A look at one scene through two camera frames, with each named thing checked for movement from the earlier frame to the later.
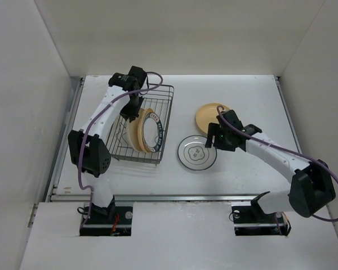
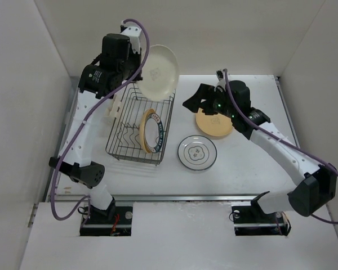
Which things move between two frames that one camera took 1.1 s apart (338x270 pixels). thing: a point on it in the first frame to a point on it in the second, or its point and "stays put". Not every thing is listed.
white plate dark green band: (152, 132) stays put
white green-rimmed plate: (193, 154) stays put
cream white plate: (132, 128) to (160, 74)
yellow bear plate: (207, 113) stays put
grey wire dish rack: (143, 139) stays put
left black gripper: (127, 113) to (137, 57)
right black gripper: (214, 129) to (205, 91)
